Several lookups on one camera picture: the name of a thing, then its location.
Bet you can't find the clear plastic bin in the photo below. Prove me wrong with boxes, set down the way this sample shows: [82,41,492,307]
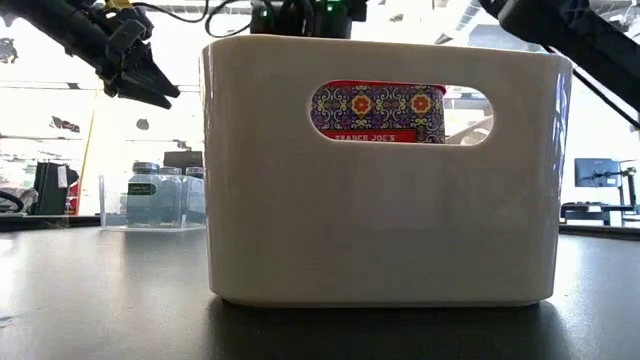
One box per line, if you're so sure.
[98,172,207,234]

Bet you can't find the white cloth pile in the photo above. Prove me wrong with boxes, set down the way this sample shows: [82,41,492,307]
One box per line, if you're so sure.
[0,187,40,216]

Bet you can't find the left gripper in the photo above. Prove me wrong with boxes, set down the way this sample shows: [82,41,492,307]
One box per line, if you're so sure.
[74,9,180,110]

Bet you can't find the white ceiling duct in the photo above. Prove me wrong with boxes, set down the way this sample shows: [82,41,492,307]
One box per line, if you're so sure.
[434,0,481,45]

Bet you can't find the black box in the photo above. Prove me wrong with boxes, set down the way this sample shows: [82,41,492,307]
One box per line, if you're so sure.
[162,150,205,171]

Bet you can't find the green-lid glass spice jar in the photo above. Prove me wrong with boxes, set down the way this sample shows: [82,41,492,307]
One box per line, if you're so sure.
[158,166,184,229]
[182,166,207,229]

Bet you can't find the black bag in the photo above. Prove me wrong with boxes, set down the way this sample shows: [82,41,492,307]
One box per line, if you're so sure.
[32,161,80,216]

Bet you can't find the red smoked paprika tin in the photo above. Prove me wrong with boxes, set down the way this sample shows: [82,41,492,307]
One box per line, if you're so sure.
[309,79,448,145]

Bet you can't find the glass jars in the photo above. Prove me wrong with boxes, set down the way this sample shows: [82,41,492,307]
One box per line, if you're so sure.
[125,161,162,229]

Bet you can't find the black office desk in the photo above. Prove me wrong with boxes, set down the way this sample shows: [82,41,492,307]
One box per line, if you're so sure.
[560,201,640,226]

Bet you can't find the black computer monitor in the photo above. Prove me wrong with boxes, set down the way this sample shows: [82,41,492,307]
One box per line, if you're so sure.
[573,157,621,189]

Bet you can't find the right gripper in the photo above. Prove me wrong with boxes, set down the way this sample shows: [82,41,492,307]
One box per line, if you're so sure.
[249,0,369,40]

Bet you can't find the white plastic bin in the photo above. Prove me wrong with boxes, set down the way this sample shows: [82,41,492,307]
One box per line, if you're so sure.
[198,33,575,307]

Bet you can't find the black monitor stand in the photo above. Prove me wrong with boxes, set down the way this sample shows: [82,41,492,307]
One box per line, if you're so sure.
[592,167,639,206]

